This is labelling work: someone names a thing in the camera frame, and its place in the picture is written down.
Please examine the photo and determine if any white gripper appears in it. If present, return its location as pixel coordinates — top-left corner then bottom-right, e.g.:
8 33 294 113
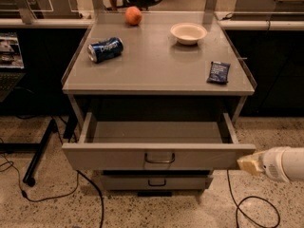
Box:
237 147 290 182

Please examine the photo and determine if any grey top drawer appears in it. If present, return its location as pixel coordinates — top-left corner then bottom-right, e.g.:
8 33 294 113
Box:
63 113 256 171

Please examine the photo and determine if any grey drawer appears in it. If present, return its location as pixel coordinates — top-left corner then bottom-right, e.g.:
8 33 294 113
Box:
63 113 256 171
101 170 213 191

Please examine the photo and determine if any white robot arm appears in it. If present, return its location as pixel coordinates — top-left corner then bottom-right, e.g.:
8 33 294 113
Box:
237 146 304 182

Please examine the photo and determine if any grey drawer cabinet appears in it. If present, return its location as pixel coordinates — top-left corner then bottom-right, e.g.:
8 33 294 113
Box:
61 10 257 193

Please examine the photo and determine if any grey lower drawer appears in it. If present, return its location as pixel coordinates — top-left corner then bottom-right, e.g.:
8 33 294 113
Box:
101 170 213 191

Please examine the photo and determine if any dark blue snack packet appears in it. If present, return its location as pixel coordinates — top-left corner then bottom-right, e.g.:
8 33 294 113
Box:
207 62 230 85

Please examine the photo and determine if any white bowl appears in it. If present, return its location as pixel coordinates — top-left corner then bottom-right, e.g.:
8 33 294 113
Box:
170 23 207 46

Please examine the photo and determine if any blue pepsi can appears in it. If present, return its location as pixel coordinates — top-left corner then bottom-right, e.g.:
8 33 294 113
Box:
87 37 124 64

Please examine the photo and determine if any orange fruit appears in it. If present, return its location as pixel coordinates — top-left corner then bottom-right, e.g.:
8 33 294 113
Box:
125 7 143 26

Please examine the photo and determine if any black desk leg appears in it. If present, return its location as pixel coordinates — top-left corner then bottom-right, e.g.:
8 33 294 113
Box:
0 119 58 187

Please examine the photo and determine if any laptop computer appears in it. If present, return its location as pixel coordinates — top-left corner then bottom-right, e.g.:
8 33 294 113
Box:
0 32 26 102

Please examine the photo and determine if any black cable right floor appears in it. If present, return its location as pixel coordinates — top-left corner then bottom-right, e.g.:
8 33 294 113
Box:
225 169 281 228

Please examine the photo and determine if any black cable floor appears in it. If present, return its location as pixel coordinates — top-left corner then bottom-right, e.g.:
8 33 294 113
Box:
225 169 281 228
0 136 80 203

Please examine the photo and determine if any black cable under cabinet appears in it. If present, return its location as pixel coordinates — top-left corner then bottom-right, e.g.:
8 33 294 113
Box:
76 169 105 228

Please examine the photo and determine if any black cable left floor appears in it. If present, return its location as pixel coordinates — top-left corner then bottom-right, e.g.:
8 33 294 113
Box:
0 136 80 203

